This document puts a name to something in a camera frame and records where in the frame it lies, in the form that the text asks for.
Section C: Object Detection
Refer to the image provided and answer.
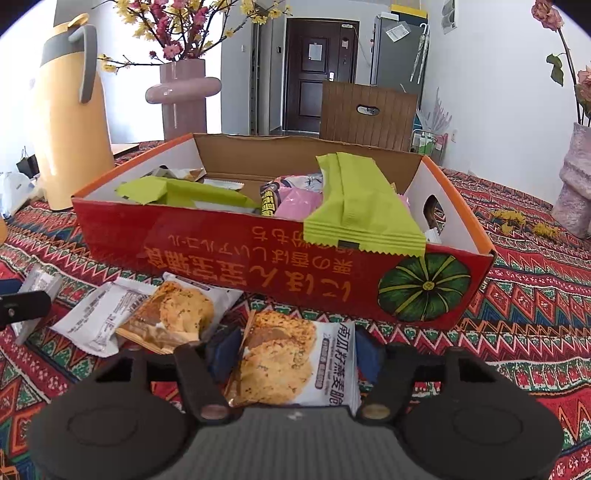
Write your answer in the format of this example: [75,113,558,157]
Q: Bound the white folded umbrella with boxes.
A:
[410,23,431,85]

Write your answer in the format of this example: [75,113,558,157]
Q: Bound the black bag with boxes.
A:
[16,147,40,177]

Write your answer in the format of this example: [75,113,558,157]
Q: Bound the white blue plastic bag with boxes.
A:
[0,171,43,219]

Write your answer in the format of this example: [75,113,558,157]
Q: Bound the dark colourful snack packet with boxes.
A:
[260,172,326,217]

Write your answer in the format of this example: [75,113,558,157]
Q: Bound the trolley rack with bottles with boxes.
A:
[411,129,450,156]

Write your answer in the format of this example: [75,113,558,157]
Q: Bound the red orange cardboard box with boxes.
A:
[71,133,498,331]

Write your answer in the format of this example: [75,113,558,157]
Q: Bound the fallen yellow petals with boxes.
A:
[491,209,562,239]

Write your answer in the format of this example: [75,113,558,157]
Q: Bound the grey refrigerator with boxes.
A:
[370,14,428,89]

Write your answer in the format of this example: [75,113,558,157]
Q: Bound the pink yellow flower branches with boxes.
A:
[91,0,288,75]

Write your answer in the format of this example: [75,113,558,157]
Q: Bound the pink snack packet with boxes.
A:
[274,186,325,220]

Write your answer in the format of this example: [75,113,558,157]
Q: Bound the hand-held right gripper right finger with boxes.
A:
[355,330,493,424]

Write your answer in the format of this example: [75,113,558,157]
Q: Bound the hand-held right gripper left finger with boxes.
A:
[95,329,244,422]

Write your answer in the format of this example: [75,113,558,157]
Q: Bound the white feather grass bunch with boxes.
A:
[416,87,454,134]

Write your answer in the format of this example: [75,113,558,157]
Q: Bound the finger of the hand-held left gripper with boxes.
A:
[0,291,52,330]

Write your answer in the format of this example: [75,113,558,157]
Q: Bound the green snack packet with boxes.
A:
[303,152,427,257]
[115,177,260,216]

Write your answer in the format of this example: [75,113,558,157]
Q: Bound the grey textured vase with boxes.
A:
[551,121,591,239]

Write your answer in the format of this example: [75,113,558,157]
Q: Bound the pink glass vase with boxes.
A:
[145,59,223,142]

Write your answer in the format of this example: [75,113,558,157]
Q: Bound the yellow black box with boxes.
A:
[390,4,429,19]

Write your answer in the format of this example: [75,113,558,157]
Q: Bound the dark brown door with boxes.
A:
[283,18,360,136]

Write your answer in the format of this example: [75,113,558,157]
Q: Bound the patterned red tablecloth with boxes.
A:
[0,138,591,480]

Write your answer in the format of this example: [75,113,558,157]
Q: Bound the brown wooden chair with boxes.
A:
[320,80,419,152]

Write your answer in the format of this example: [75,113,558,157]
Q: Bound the grey white snack packet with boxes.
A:
[10,265,64,346]

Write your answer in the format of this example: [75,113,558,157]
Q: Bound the yellow thermos jug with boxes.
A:
[27,14,116,211]

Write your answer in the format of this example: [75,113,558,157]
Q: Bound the white cookie snack packet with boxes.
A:
[50,277,160,359]
[115,272,244,356]
[225,310,362,415]

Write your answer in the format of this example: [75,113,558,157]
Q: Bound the wall paper notices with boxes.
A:
[441,0,459,36]

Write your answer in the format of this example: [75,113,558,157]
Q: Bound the dried pink roses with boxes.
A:
[531,0,591,126]

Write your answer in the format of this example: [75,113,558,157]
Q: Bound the orange cookie snack packet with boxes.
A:
[151,165,208,182]

